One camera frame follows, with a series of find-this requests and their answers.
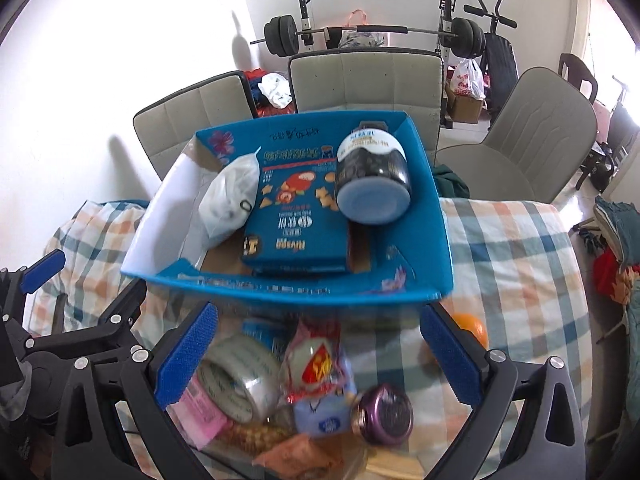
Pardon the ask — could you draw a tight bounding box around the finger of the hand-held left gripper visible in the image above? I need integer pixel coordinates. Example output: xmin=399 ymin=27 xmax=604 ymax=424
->
xmin=21 ymin=280 xmax=149 ymax=362
xmin=0 ymin=249 xmax=67 ymax=322

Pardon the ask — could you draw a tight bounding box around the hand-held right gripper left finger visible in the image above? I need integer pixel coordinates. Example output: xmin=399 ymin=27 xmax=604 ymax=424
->
xmin=50 ymin=301 xmax=220 ymax=480

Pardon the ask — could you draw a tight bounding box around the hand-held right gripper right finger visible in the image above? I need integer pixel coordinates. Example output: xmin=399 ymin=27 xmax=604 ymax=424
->
xmin=419 ymin=302 xmax=588 ymax=480

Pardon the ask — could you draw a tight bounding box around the orange fruit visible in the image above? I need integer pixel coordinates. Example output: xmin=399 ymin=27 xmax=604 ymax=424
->
xmin=450 ymin=312 xmax=489 ymax=352

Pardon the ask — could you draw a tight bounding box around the clear tape roll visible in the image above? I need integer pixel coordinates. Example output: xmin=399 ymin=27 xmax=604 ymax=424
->
xmin=197 ymin=334 xmax=282 ymax=423

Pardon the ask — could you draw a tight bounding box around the pink packet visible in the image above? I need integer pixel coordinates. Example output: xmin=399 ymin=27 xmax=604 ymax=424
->
xmin=177 ymin=377 xmax=229 ymax=451

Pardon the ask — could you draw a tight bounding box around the clear plastic container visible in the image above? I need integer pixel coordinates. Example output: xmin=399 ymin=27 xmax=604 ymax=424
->
xmin=165 ymin=299 xmax=482 ymax=480

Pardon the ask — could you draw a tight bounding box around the blue and white packet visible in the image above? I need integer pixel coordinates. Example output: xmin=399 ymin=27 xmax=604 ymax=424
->
xmin=242 ymin=319 xmax=294 ymax=361

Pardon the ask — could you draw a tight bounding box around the purple lidded jar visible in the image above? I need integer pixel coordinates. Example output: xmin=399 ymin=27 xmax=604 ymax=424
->
xmin=351 ymin=384 xmax=415 ymax=446

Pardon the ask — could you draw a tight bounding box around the blue cardboard box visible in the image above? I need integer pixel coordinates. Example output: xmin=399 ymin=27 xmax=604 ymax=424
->
xmin=120 ymin=111 xmax=455 ymax=307

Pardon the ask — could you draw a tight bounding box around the golden snack packet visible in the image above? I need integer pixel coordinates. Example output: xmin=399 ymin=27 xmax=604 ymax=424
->
xmin=220 ymin=421 xmax=296 ymax=457

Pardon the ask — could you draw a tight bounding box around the checked tablecloth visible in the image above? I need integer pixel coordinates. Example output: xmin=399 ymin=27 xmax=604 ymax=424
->
xmin=25 ymin=197 xmax=591 ymax=480

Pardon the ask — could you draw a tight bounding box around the red and white snack packet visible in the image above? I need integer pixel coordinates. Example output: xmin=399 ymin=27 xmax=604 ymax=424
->
xmin=282 ymin=320 xmax=359 ymax=404

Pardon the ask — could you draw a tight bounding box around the light blue packet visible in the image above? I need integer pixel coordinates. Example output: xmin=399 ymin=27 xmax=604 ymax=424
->
xmin=292 ymin=395 xmax=359 ymax=437

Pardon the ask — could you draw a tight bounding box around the orange snack packet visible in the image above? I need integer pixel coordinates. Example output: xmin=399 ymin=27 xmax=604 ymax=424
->
xmin=252 ymin=432 xmax=347 ymax=480

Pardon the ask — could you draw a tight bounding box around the blue biscuit box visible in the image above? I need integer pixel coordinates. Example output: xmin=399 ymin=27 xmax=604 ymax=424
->
xmin=241 ymin=147 xmax=351 ymax=274

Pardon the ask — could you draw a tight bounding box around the dark green cloth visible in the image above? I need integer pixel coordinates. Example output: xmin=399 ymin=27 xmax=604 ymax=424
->
xmin=432 ymin=165 xmax=471 ymax=200

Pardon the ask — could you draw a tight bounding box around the red cloth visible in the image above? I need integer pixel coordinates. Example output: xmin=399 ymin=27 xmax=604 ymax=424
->
xmin=592 ymin=250 xmax=632 ymax=307

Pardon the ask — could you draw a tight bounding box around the beige padded chair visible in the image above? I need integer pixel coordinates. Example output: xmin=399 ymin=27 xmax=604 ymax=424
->
xmin=132 ymin=71 xmax=261 ymax=182
xmin=288 ymin=49 xmax=446 ymax=152

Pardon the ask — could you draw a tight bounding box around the dark jar with blue lid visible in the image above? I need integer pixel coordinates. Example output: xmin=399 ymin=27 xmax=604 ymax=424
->
xmin=336 ymin=121 xmax=412 ymax=224

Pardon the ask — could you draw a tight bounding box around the teal blanket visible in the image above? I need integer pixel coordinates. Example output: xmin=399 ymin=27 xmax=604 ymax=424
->
xmin=594 ymin=195 xmax=640 ymax=272

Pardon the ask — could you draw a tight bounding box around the beige shell chair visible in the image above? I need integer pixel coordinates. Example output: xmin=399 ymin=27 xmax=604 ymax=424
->
xmin=435 ymin=67 xmax=599 ymax=206

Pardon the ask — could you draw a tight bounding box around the brown cardboard box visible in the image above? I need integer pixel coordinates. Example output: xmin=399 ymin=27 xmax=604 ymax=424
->
xmin=446 ymin=87 xmax=488 ymax=124

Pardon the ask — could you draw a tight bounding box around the red and blue clothes pile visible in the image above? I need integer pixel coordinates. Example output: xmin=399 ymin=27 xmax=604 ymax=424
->
xmin=243 ymin=67 xmax=297 ymax=119

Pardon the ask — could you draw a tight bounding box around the white cloth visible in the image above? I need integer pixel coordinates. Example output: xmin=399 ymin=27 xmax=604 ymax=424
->
xmin=257 ymin=73 xmax=292 ymax=109

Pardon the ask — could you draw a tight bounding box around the white and red plastic bag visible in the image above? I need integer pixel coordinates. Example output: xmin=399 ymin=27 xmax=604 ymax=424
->
xmin=450 ymin=58 xmax=485 ymax=100

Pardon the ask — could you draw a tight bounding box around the black stroller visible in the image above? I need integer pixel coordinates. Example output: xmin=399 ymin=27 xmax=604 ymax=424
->
xmin=575 ymin=76 xmax=640 ymax=192

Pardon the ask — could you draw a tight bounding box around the black exercise bench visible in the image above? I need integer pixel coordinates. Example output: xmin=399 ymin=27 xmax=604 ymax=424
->
xmin=464 ymin=0 xmax=519 ymax=117

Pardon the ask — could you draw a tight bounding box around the brown plastic chair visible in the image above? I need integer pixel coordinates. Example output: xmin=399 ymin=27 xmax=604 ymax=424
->
xmin=558 ymin=53 xmax=599 ymax=104

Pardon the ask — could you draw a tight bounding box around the black barbell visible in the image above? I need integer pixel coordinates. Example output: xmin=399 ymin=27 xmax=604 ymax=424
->
xmin=250 ymin=16 xmax=487 ymax=59

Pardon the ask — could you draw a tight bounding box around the floral bag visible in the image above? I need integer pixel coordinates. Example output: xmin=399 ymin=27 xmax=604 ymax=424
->
xmin=339 ymin=10 xmax=389 ymax=52

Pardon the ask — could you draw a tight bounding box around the weight bench rack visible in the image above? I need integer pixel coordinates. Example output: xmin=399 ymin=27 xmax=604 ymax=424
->
xmin=292 ymin=0 xmax=462 ymax=131

